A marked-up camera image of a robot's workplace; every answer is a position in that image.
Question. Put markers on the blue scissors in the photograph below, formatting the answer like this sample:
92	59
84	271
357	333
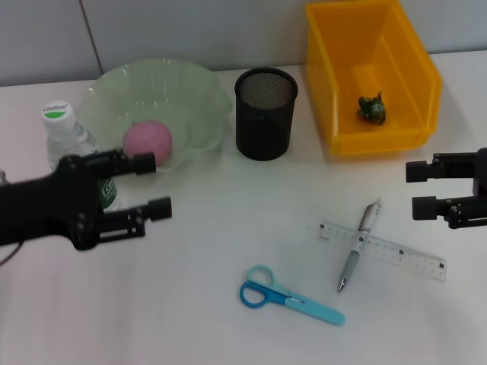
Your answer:
296	302

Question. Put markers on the green translucent wavy fruit plate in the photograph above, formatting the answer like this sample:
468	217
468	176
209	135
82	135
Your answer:
152	87

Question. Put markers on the green plastic wrapper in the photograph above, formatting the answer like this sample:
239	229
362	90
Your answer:
373	110

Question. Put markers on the pink peach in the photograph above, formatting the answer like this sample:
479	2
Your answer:
152	138

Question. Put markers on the clear water bottle green label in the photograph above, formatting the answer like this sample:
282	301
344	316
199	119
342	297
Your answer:
57	114

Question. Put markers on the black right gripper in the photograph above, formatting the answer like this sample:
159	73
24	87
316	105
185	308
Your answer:
481	171

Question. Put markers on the black mesh pen holder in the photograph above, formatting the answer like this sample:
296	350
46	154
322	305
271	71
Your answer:
262	129

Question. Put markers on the silver grey pen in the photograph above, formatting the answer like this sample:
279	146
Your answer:
354	258

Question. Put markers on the yellow plastic bin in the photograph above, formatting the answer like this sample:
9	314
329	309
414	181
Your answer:
399	57

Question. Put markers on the clear plastic ruler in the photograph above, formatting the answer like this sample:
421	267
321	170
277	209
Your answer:
403	254

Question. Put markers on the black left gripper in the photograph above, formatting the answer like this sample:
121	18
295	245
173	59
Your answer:
45	209

